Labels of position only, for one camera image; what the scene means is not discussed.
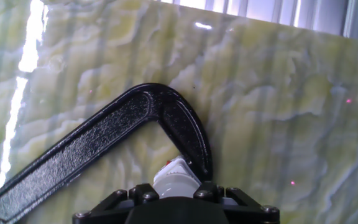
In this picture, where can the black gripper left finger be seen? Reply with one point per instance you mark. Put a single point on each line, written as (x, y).
(104, 211)

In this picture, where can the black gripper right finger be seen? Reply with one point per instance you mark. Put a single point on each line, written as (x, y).
(247, 211)

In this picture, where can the black C-clamp with steel screw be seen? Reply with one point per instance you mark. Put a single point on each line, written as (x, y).
(89, 146)

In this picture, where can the green marble pattern mat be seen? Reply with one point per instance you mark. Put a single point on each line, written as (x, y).
(275, 124)

